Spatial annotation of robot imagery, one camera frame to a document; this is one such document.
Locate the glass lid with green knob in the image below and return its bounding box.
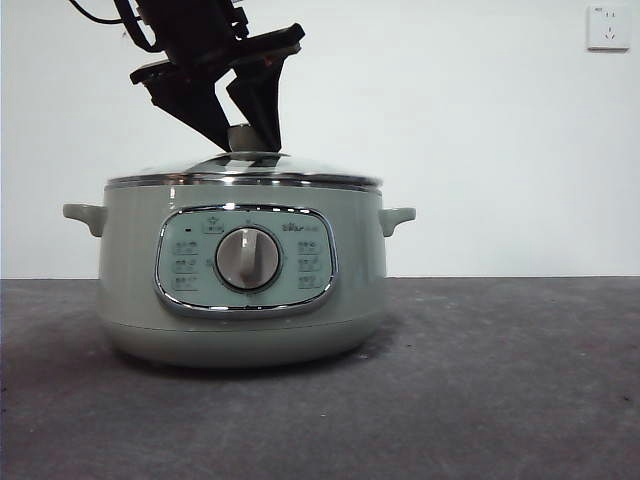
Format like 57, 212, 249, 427
105, 123, 385, 190

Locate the white wall socket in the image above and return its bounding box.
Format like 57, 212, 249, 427
586, 5, 631, 52

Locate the pale green electric cooking pot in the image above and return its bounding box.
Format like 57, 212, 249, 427
62, 182, 417, 370

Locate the black cable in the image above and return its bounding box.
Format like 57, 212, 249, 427
67, 0, 161, 54

